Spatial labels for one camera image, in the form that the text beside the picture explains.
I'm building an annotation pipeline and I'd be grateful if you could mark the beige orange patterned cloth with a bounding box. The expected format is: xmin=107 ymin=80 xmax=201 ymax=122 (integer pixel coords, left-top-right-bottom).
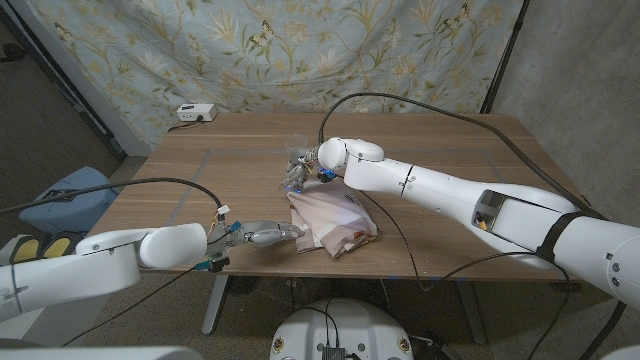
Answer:
xmin=287 ymin=178 xmax=379 ymax=259

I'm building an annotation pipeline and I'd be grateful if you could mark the black slipper yellow insole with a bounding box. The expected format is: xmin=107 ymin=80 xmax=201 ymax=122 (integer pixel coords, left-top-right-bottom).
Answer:
xmin=42 ymin=234 xmax=81 ymax=256
xmin=8 ymin=237 xmax=42 ymax=264

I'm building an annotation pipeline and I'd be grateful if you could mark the clear plastic cup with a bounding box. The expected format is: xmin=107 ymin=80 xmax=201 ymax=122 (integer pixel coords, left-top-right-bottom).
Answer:
xmin=284 ymin=133 xmax=310 ymax=165

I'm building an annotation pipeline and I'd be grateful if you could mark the black power box cable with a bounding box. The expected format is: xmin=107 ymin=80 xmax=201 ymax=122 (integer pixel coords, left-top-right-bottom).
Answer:
xmin=167 ymin=117 xmax=204 ymax=134

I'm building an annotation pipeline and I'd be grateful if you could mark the grey metal table leg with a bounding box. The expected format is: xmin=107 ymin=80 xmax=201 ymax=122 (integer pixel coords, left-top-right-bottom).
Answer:
xmin=202 ymin=275 xmax=231 ymax=335
xmin=457 ymin=279 xmax=489 ymax=345

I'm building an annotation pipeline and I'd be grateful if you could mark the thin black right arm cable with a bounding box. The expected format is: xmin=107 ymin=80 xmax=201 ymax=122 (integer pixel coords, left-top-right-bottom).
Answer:
xmin=357 ymin=190 xmax=572 ymax=360

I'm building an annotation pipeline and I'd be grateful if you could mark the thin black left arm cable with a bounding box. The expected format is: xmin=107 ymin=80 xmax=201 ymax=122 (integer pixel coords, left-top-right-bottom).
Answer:
xmin=62 ymin=267 xmax=199 ymax=347

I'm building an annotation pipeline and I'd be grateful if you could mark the black power adapter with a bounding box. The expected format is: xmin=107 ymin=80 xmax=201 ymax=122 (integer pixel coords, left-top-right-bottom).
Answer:
xmin=414 ymin=337 xmax=454 ymax=360

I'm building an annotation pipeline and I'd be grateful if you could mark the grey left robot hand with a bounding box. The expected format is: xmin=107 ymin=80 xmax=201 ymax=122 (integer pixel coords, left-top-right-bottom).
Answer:
xmin=209 ymin=219 xmax=306 ymax=250

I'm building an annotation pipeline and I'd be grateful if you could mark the black torso cable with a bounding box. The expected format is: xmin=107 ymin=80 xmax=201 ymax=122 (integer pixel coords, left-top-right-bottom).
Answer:
xmin=294 ymin=298 xmax=342 ymax=351

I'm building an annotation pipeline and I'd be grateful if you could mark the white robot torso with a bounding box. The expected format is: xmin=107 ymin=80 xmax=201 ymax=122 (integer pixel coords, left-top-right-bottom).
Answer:
xmin=269 ymin=298 xmax=415 ymax=360

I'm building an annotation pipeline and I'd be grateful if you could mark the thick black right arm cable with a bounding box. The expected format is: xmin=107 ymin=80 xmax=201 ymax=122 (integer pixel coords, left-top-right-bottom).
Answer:
xmin=317 ymin=91 xmax=629 ymax=360

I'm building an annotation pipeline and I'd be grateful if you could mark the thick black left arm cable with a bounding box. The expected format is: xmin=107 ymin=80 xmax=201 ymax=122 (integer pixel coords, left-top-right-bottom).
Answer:
xmin=0 ymin=177 xmax=225 ymax=217

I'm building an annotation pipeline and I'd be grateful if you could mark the white power box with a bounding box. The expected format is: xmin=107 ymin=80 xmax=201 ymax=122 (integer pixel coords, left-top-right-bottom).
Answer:
xmin=175 ymin=102 xmax=219 ymax=123

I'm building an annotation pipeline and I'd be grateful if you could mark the floral printed backdrop cloth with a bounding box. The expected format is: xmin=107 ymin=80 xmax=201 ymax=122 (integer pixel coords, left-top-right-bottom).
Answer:
xmin=24 ymin=0 xmax=526 ymax=151

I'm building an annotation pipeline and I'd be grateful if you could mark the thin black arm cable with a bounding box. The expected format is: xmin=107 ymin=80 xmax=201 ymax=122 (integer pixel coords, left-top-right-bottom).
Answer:
xmin=62 ymin=267 xmax=199 ymax=347
xmin=357 ymin=190 xmax=572 ymax=360

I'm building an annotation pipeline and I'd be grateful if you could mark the white right shoulder housing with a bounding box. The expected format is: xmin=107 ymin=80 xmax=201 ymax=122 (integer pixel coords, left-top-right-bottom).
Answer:
xmin=599 ymin=344 xmax=640 ymax=360

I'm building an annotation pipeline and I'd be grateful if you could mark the black backdrop stand pole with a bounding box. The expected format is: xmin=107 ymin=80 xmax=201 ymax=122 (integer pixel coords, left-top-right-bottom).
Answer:
xmin=479 ymin=0 xmax=531 ymax=114

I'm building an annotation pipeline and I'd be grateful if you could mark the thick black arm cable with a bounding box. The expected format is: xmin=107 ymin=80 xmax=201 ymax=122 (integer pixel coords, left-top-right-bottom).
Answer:
xmin=0 ymin=177 xmax=225 ymax=217
xmin=317 ymin=91 xmax=629 ymax=360

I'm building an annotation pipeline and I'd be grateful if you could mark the black round ribbed object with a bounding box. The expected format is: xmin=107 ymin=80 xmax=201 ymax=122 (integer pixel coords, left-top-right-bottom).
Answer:
xmin=227 ymin=275 xmax=261 ymax=296

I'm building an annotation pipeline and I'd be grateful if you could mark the white left shoulder housing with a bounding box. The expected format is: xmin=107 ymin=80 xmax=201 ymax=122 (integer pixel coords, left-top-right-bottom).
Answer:
xmin=0 ymin=345 xmax=204 ymax=360

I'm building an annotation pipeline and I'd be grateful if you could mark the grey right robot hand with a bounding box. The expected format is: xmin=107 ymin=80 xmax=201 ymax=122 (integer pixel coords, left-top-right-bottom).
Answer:
xmin=279 ymin=144 xmax=321 ymax=195

